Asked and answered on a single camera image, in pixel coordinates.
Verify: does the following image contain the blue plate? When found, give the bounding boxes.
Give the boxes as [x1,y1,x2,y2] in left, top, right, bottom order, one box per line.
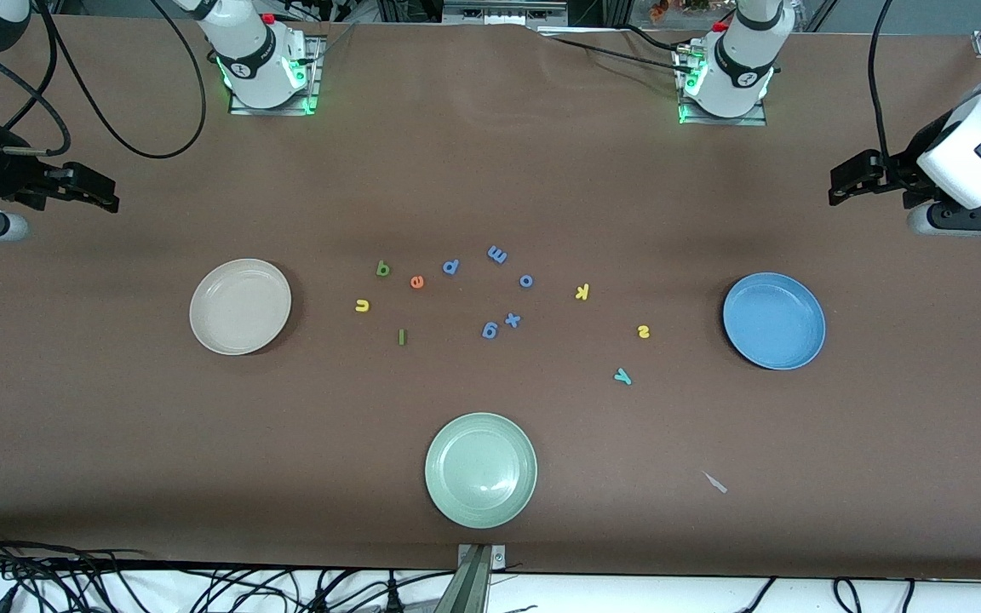
[722,272,827,371]

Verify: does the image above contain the beige plate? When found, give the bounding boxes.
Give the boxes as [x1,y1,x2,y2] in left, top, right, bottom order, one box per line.
[189,258,293,356]

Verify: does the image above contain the orange flowers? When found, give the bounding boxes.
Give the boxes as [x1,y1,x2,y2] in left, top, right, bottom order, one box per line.
[649,0,714,20]

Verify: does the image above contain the brown table cover sheet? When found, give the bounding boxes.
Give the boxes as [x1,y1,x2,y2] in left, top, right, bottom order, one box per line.
[0,15,981,581]

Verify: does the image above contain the pale green plate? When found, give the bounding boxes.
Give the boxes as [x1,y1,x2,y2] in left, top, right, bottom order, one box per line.
[424,412,538,530]

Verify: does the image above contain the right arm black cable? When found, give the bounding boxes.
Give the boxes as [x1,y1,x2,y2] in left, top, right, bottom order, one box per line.
[0,0,208,160]

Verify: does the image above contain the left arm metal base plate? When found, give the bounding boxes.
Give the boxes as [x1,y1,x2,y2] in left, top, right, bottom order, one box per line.
[678,47,769,127]

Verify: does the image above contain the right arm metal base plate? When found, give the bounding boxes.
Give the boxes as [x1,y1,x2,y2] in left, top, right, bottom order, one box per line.
[229,38,321,116]

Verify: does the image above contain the grey metal frame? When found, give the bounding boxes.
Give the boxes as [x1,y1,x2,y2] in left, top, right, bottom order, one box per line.
[442,0,570,26]

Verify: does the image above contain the metal mounting bracket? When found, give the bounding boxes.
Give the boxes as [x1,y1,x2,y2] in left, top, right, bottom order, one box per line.
[456,543,507,613]

